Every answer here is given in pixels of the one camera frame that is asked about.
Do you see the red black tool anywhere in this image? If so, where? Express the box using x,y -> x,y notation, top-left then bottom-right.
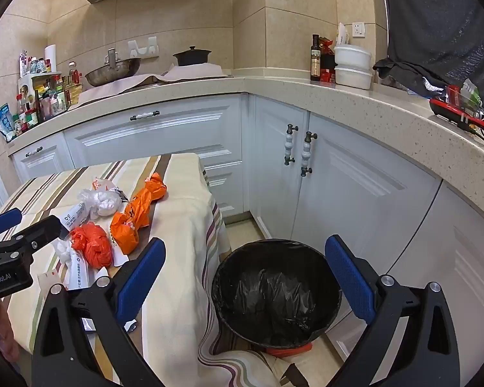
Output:
429,84 -> 484,138

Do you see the orange plastic wrapper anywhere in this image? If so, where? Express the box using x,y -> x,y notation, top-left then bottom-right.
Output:
110,173 -> 167,256

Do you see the black lidded pot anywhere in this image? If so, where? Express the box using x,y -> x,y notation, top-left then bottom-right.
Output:
173,46 -> 213,67

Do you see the person's left hand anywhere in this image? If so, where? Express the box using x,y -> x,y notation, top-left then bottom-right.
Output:
0,302 -> 15,362

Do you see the striped tablecloth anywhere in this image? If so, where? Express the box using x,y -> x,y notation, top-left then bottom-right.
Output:
0,153 -> 307,387

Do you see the clear plastic bag with tissue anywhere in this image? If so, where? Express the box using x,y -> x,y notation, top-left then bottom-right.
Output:
78,187 -> 122,221

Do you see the green and white packet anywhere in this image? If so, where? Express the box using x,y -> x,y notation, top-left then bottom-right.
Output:
461,78 -> 484,110

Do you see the dark cloth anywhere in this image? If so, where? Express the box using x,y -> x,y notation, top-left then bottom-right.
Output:
373,0 -> 484,103

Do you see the blue snack bag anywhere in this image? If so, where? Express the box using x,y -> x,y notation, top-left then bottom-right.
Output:
0,104 -> 15,143

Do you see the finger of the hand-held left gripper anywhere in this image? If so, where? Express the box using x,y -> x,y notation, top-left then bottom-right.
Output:
0,208 -> 23,237
0,215 -> 67,269

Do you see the white paper bag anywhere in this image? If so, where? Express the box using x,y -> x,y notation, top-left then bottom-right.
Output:
336,22 -> 352,47

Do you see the dark oil bottle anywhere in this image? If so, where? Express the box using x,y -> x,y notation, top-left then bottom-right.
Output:
310,34 -> 322,82

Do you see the white tissue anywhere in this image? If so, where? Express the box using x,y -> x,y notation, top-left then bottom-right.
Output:
55,239 -> 74,265

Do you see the orange and white plastic bag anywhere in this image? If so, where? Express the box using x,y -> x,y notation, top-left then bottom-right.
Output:
91,176 -> 118,194

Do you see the beige stove cover cloth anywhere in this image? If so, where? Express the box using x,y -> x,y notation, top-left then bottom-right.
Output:
78,64 -> 235,106

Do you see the white wall hook rack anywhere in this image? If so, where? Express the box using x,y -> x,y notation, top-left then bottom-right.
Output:
128,36 -> 160,59

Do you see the white kitchen cabinet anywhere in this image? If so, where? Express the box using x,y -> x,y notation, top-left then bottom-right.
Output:
9,93 -> 484,387

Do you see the white cabinet door handle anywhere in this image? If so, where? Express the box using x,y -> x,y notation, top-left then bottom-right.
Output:
300,131 -> 319,177
285,124 -> 299,165

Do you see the small orange bag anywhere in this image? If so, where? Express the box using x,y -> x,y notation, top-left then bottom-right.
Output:
70,223 -> 114,269

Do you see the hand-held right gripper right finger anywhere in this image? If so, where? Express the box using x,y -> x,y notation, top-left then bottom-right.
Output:
325,234 -> 460,387

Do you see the paper towel roll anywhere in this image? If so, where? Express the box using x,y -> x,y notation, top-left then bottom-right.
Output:
44,44 -> 57,74

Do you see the steel wok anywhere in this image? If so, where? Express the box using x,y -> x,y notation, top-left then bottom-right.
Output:
84,48 -> 142,88

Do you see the small white card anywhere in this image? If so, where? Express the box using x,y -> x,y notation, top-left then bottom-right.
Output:
37,271 -> 61,292

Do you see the white paper strip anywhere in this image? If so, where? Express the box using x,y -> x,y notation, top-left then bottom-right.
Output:
65,254 -> 92,292

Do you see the rack of seasoning bottles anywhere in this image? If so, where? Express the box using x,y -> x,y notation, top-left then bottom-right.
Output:
15,50 -> 84,134

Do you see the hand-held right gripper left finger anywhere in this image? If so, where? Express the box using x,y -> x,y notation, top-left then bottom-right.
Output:
31,237 -> 167,387

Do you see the trash bin with black liner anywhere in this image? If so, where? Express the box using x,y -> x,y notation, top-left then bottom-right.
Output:
211,239 -> 343,358

